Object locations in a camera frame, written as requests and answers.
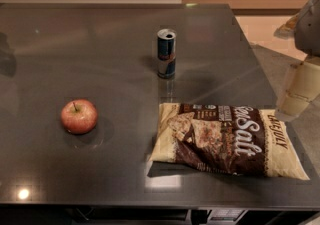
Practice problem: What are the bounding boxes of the brown cream chips bag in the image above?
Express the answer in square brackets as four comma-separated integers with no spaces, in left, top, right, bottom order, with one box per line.
[150,103,308,180]

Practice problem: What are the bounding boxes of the red apple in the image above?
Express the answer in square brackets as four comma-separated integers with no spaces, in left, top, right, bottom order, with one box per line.
[60,99,98,134]

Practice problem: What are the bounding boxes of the blue silver redbull can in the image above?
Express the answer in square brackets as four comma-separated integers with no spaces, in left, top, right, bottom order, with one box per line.
[157,29,176,78]

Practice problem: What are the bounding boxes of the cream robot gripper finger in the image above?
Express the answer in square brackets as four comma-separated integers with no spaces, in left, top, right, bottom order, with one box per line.
[275,57,320,122]

